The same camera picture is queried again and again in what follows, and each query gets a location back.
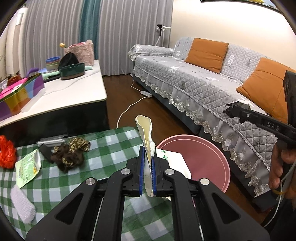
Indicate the white top coffee table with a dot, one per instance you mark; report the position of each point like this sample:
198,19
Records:
67,108

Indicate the green snack wrapper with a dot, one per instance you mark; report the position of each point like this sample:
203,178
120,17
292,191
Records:
27,168

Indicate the cream paper bag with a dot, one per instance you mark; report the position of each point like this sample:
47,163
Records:
159,157

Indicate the orange cushion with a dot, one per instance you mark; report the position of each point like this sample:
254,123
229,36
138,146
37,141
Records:
207,54
264,87

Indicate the red plastic bag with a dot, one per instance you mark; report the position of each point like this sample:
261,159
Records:
7,154

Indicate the clear plastic packaging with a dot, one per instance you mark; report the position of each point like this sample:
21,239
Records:
52,141

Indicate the green checkered tablecloth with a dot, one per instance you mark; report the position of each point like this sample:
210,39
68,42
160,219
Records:
144,218

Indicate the dark green round tin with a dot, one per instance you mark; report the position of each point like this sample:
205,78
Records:
72,71

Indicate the red teapot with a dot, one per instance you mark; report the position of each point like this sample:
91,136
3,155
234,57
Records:
13,79

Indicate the purple foam fruit net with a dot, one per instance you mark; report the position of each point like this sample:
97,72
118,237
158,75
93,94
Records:
25,209

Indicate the pink lace basket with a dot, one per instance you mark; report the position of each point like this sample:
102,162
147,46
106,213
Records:
84,51

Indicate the colourful gift box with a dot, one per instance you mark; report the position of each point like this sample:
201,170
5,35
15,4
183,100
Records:
13,103

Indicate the black hat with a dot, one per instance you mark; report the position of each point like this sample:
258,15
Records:
68,59

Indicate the pink trash bin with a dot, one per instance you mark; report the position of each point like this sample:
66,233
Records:
196,158

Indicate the grey covered sofa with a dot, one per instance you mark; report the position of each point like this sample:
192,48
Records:
203,95

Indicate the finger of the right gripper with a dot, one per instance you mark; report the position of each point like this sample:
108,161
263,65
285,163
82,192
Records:
237,110

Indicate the teal curtain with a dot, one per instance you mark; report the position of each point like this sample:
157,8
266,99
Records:
89,23

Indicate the orange cushion far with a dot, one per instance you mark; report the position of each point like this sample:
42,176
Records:
207,54

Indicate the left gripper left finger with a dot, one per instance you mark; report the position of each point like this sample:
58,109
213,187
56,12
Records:
94,209

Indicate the brown gold fabric bow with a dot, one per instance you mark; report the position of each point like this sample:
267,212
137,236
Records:
70,155

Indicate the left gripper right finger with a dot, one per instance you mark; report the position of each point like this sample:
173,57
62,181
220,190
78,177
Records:
200,210

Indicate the orange cushion near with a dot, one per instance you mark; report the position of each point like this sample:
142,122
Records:
264,87

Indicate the stack of coloured bowls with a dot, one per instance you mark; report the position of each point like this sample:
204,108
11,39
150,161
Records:
53,63

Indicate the grey curtains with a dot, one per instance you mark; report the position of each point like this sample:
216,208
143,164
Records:
37,29

